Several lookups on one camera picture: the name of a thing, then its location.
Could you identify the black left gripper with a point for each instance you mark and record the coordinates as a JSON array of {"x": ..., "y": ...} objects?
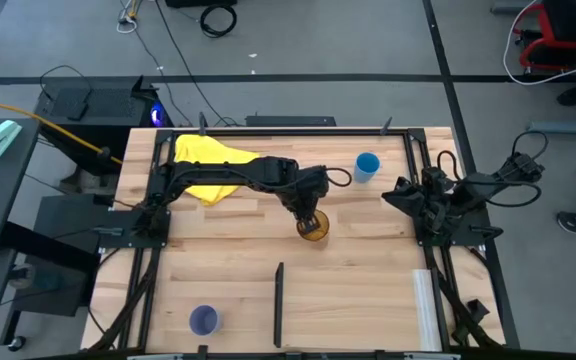
[{"x": 310, "y": 192}]

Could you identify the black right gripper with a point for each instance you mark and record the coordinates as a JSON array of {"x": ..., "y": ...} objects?
[{"x": 424, "y": 200}]

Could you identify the amber transparent plastic cup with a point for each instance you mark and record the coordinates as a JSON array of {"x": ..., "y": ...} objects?
[{"x": 318, "y": 231}]

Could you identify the blue plastic cup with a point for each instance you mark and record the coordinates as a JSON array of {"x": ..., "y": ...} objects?
[{"x": 367, "y": 165}]

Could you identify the purple plastic cup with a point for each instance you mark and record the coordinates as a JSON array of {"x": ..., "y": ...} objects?
[{"x": 204, "y": 320}]

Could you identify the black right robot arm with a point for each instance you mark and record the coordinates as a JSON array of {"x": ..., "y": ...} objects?
[{"x": 473, "y": 187}]

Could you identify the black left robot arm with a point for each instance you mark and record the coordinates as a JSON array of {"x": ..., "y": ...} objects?
[{"x": 218, "y": 172}]

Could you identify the black upright divider panel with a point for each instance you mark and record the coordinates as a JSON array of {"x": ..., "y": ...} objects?
[{"x": 278, "y": 305}]

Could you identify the black power strip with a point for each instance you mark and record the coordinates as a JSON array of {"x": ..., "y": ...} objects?
[{"x": 288, "y": 121}]

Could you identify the yellow cloth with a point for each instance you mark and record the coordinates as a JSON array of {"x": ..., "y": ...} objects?
[{"x": 198, "y": 150}]

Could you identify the red cart with black seat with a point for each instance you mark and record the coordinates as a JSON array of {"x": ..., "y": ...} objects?
[{"x": 549, "y": 37}]

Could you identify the black computer tower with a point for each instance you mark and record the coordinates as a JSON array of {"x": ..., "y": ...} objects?
[{"x": 113, "y": 107}]

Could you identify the small black device on tower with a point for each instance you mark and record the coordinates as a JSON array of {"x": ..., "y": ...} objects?
[{"x": 78, "y": 105}]

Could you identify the black equipment stand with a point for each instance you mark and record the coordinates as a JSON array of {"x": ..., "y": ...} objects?
[{"x": 48, "y": 300}]

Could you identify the mint green stapler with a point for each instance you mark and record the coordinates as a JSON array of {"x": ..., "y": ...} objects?
[{"x": 0, "y": 136}]

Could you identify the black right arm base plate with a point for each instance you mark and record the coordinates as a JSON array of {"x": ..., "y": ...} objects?
[{"x": 448, "y": 242}]

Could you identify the black frame post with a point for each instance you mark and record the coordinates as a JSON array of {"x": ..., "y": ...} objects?
[
  {"x": 386, "y": 126},
  {"x": 202, "y": 124}
]

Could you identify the black aluminium table frame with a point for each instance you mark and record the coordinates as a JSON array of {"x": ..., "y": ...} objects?
[{"x": 318, "y": 132}]

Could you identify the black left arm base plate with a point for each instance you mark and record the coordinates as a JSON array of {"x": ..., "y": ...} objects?
[{"x": 118, "y": 235}]

